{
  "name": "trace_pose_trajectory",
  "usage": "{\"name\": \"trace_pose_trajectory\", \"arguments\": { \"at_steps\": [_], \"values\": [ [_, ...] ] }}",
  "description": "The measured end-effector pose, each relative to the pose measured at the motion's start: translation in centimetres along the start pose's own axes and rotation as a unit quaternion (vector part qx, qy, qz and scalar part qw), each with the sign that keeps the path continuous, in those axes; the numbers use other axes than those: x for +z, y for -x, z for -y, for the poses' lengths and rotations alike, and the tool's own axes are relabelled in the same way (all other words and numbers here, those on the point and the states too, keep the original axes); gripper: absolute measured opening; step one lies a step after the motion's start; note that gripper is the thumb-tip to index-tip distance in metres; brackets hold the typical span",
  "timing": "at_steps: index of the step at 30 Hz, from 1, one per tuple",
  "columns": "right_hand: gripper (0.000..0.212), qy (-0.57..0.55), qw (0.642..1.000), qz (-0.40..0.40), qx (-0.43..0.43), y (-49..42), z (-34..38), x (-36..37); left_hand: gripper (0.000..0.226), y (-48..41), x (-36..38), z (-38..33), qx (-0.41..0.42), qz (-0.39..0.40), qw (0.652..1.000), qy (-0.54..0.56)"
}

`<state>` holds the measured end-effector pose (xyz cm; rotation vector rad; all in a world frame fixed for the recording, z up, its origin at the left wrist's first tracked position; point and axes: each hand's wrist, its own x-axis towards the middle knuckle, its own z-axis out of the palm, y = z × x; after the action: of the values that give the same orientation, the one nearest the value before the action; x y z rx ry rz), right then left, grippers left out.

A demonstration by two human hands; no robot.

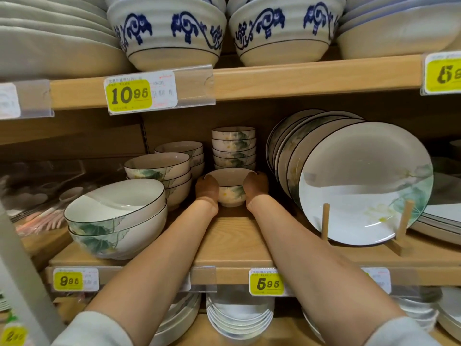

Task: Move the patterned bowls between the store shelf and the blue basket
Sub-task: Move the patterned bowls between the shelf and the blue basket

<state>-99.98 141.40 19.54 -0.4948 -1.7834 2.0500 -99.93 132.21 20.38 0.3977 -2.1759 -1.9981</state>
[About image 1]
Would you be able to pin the bundle of pink ceramic spoons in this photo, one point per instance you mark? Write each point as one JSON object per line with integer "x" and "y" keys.
{"x": 70, "y": 193}

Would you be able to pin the person's right hand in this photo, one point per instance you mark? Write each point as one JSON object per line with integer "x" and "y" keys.
{"x": 256, "y": 187}

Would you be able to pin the wooden plate rack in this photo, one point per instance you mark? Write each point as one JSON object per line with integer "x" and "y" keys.
{"x": 325, "y": 219}

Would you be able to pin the stack of large white dishes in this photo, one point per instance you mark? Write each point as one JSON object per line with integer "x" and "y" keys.
{"x": 54, "y": 54}

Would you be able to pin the green sign price tag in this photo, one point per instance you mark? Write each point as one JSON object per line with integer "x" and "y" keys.
{"x": 12, "y": 335}

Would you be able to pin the person's left hand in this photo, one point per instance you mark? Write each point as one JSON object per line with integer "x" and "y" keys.
{"x": 207, "y": 189}

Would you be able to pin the person's left forearm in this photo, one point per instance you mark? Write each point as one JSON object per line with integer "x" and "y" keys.
{"x": 151, "y": 277}

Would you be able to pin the medium floral bowls stack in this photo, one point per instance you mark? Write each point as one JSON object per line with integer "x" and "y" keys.
{"x": 180, "y": 196}

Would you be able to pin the blue patterned white bowl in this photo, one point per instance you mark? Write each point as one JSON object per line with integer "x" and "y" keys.
{"x": 219, "y": 0}
{"x": 234, "y": 0}
{"x": 173, "y": 59}
{"x": 281, "y": 54}

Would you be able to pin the row of black-rimmed floral plates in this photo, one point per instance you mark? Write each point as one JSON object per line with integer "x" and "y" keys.
{"x": 363, "y": 183}

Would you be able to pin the stack of pale green plates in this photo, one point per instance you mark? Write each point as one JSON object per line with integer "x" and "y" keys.
{"x": 4, "y": 304}

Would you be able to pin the person's white left sleeve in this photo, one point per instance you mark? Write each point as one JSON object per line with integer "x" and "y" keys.
{"x": 90, "y": 331}

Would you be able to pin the stack of large white bowls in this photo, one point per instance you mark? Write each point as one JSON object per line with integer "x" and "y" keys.
{"x": 183, "y": 313}

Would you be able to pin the person's right forearm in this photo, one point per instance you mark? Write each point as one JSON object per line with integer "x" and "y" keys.
{"x": 324, "y": 277}

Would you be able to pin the yellow price tag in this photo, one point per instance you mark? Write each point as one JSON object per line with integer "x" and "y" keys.
{"x": 128, "y": 95}
{"x": 444, "y": 73}
{"x": 381, "y": 279}
{"x": 68, "y": 281}
{"x": 265, "y": 284}
{"x": 186, "y": 282}
{"x": 9, "y": 100}

